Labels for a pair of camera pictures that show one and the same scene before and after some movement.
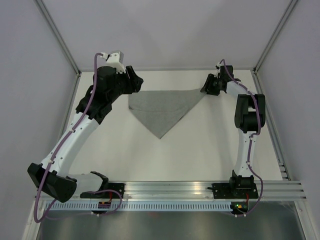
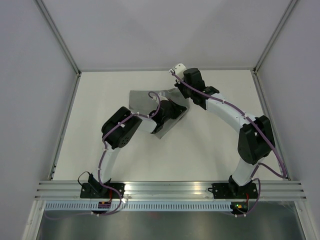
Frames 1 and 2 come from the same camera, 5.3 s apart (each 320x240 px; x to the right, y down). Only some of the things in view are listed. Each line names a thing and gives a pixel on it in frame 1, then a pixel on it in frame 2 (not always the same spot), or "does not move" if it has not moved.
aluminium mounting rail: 268,190 does not move
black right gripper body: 216,90 → 186,91
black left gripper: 137,81 → 179,110
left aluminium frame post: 58,34 does not move
